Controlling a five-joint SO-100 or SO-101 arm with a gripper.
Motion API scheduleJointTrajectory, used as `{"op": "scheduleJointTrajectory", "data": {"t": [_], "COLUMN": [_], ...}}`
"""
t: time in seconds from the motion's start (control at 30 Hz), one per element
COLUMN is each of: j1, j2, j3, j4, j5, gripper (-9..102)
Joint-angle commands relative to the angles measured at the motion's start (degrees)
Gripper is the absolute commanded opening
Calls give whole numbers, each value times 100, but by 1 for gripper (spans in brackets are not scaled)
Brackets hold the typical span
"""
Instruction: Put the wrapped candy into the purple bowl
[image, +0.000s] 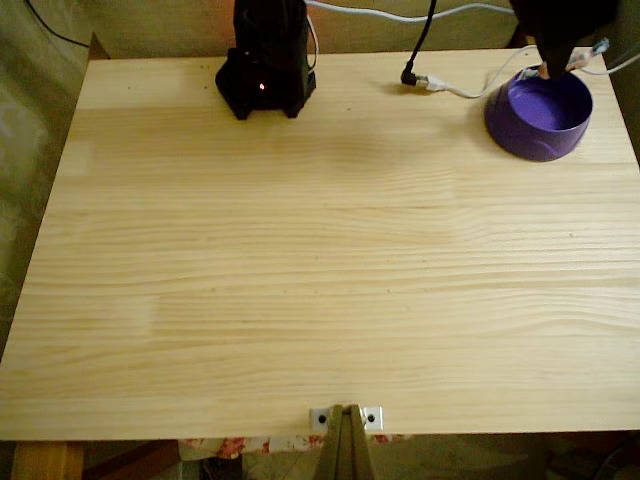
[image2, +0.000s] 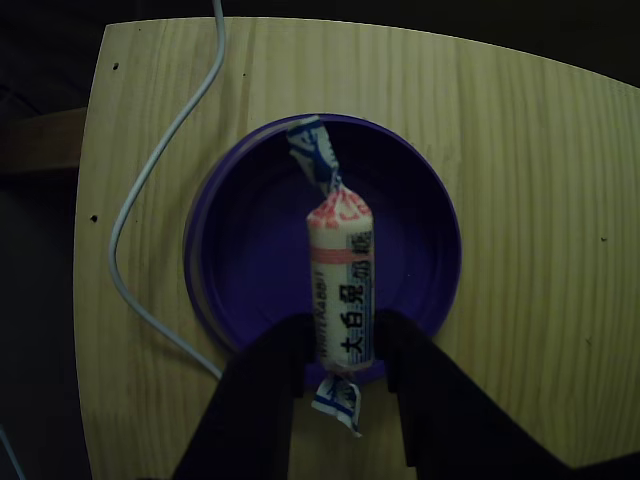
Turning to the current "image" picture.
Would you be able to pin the brown wooden furniture piece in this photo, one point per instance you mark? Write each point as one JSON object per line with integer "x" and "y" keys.
{"x": 45, "y": 462}

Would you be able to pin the silver metal corner bracket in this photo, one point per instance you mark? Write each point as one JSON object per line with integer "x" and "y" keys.
{"x": 374, "y": 419}
{"x": 320, "y": 419}

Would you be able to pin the purple bowl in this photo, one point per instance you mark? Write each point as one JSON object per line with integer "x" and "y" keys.
{"x": 540, "y": 125}

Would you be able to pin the dark camera stand post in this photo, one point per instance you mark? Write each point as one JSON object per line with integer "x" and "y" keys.
{"x": 345, "y": 450}

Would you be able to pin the pink candy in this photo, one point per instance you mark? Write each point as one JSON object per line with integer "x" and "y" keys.
{"x": 581, "y": 59}

